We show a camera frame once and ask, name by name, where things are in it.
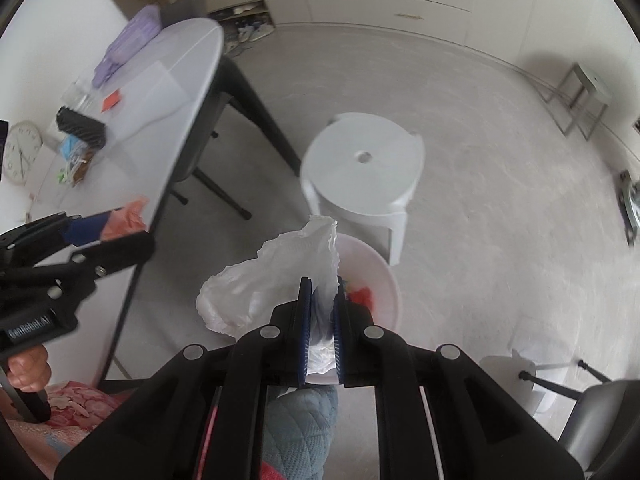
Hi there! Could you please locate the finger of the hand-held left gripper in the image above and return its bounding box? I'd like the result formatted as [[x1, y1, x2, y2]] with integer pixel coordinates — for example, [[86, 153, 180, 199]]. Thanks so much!
[[30, 231, 156, 281], [0, 211, 113, 266]]

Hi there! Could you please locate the blue quilted cloth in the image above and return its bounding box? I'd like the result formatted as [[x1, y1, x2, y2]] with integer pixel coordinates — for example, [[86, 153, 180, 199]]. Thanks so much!
[[260, 385, 341, 480]]

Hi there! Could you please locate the black spiky pad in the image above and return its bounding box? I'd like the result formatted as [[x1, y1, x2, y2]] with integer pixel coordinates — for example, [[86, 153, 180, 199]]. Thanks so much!
[[55, 106, 107, 151]]

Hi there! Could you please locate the metal frame stool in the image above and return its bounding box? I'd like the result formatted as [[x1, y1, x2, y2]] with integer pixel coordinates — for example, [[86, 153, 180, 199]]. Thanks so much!
[[542, 62, 613, 138]]

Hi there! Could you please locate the person's left hand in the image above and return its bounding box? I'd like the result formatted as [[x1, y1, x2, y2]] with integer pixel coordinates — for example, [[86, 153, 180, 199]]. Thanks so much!
[[4, 346, 52, 393]]

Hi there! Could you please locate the brown paper cup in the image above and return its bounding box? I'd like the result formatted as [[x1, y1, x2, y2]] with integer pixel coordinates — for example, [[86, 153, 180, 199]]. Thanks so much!
[[70, 147, 96, 186]]

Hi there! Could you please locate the clear plastic bottle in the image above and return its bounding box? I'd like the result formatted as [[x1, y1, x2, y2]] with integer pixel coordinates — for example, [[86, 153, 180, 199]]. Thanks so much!
[[62, 80, 98, 111]]

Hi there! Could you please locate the blue face mask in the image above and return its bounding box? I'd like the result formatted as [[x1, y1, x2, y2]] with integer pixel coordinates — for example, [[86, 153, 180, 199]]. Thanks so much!
[[59, 135, 86, 161]]

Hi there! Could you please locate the purple backpack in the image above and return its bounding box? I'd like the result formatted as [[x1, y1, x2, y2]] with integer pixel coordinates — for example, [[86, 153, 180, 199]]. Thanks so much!
[[92, 5, 161, 86]]

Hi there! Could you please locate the white round bin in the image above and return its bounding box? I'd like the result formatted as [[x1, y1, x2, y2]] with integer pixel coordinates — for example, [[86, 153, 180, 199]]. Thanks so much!
[[280, 232, 402, 356]]

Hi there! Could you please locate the dark round device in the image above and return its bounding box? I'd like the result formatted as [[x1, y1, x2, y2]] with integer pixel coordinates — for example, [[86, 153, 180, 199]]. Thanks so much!
[[617, 169, 640, 248]]

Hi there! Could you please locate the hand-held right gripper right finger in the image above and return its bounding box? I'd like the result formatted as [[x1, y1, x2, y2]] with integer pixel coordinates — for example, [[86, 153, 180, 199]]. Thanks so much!
[[332, 287, 586, 480]]

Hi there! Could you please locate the grey chair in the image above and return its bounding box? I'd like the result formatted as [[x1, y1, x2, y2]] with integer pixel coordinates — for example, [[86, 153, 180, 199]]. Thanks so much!
[[520, 357, 640, 480]]

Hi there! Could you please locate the pink paper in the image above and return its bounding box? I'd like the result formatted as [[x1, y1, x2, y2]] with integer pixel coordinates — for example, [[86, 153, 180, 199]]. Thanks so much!
[[100, 196, 151, 241]]

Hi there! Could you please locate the round white wall clock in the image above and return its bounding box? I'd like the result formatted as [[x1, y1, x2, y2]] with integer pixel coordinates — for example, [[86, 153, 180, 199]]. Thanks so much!
[[5, 122, 43, 183]]

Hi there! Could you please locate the white plastic stool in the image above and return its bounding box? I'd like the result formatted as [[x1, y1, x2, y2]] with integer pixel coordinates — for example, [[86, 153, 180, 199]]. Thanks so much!
[[300, 112, 426, 266]]

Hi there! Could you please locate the black table leg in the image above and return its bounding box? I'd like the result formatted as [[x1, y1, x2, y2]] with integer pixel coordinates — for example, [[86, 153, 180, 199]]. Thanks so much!
[[215, 55, 302, 177], [97, 255, 151, 391]]

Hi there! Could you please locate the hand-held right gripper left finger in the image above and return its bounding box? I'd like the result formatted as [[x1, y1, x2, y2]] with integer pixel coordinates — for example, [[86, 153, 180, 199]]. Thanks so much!
[[54, 276, 313, 480]]

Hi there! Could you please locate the pink floral clothing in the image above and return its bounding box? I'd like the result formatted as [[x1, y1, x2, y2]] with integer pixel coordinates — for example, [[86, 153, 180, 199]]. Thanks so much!
[[0, 380, 131, 480]]

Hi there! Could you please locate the pile of shoes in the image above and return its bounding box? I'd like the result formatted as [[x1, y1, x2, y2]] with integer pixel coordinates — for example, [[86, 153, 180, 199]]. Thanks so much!
[[220, 5, 275, 53]]

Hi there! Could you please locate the white tissue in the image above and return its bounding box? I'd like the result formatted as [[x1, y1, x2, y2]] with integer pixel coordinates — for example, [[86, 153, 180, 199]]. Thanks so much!
[[196, 215, 346, 386]]

